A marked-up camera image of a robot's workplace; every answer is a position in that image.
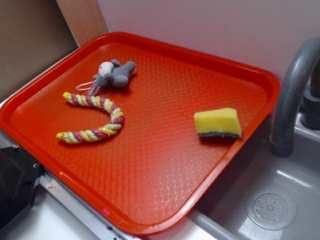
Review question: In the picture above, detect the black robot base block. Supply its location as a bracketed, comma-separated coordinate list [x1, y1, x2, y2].
[0, 147, 42, 222]

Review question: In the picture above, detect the yellow sponge with dark pad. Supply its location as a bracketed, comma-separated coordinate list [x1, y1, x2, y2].
[193, 107, 242, 139]

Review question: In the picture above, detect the red plastic tray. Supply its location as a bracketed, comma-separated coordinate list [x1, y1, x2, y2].
[0, 32, 280, 236]

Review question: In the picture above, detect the grey plush animal toy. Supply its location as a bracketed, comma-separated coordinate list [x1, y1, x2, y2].
[76, 59, 136, 96]

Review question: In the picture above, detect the grey plastic sink basin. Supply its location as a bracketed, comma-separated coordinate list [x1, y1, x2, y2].
[189, 118, 320, 240]

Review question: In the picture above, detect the wooden board strip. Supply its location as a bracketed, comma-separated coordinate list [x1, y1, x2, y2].
[56, 0, 109, 47]

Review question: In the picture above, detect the grey curved faucet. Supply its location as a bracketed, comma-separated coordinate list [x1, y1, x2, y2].
[270, 36, 320, 157]

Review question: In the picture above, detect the brown cardboard panel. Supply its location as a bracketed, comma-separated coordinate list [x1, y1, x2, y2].
[0, 0, 78, 101]

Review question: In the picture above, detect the multicolour twisted rope toy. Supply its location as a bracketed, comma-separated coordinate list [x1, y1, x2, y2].
[56, 92, 124, 144]

